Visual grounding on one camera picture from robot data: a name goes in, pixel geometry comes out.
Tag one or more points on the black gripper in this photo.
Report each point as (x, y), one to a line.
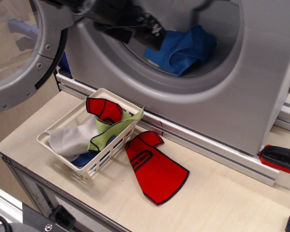
(119, 19)

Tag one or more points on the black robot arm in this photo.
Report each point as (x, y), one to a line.
(77, 7)

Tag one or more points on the white plastic laundry basket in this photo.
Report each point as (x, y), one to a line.
(79, 116)

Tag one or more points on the grey toy washing machine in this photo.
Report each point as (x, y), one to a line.
(233, 98)

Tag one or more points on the red felt shirt in basket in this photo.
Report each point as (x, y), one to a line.
(105, 110)

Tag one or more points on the green felt cloth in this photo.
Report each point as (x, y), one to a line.
(106, 130)

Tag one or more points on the round grey washer door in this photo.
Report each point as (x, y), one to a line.
(26, 64)

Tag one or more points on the blue clamp behind door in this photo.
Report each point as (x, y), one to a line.
(18, 26)

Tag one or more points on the grey cloth in basket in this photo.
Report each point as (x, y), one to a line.
(72, 142)

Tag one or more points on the dark blue cloth in basket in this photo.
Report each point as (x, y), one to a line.
(84, 158)

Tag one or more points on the red and black clamp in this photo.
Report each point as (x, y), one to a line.
(276, 157)

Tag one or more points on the aluminium extrusion rail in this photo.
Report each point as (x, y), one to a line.
(207, 147)

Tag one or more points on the black bracket on table frame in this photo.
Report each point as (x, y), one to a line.
(62, 217)

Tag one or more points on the grey robot base with cable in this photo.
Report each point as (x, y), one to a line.
(20, 227)

